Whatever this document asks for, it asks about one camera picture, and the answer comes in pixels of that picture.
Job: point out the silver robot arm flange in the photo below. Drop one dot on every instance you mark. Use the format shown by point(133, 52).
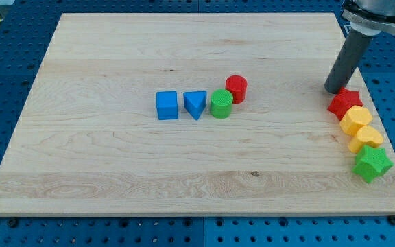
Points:
point(370, 17)

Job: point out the red star block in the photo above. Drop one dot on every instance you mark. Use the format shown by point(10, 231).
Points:
point(343, 101)

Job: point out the green star block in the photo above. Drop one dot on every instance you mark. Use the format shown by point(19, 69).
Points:
point(371, 163)

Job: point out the light wooden board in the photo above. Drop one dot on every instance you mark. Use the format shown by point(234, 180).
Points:
point(89, 143)

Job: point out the blue triangle block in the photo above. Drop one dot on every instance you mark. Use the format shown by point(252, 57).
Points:
point(195, 103)

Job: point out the green cylinder block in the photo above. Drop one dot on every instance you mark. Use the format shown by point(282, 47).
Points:
point(221, 103)

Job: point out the blue cube block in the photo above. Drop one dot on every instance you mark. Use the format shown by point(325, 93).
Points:
point(167, 105)

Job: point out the red cylinder block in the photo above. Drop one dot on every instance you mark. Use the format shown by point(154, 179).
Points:
point(237, 85)

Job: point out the yellow hexagon block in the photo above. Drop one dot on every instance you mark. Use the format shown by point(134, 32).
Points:
point(355, 118)

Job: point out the yellow heart block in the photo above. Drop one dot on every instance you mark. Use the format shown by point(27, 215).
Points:
point(366, 135)

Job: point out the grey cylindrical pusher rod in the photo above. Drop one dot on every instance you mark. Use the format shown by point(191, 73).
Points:
point(347, 60)

